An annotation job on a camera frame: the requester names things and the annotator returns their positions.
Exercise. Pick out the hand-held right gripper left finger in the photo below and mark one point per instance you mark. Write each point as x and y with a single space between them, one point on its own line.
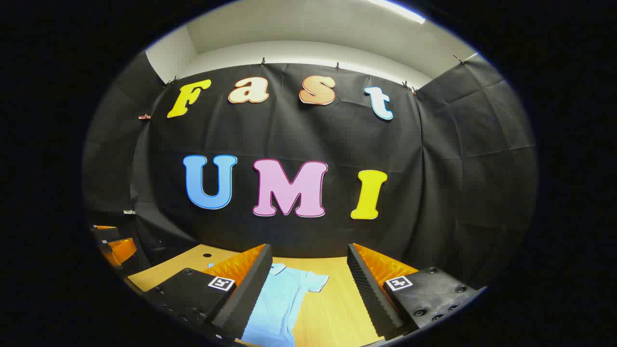
250 299

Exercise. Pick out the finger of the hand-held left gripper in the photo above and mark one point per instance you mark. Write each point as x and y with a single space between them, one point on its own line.
123 250
103 227

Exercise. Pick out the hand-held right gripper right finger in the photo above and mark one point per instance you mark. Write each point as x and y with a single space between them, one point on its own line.
371 299

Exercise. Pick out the light blue T-shirt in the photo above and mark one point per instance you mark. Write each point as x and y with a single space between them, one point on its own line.
279 308

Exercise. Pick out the black backdrop cloth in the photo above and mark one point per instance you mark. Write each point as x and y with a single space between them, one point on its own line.
289 135

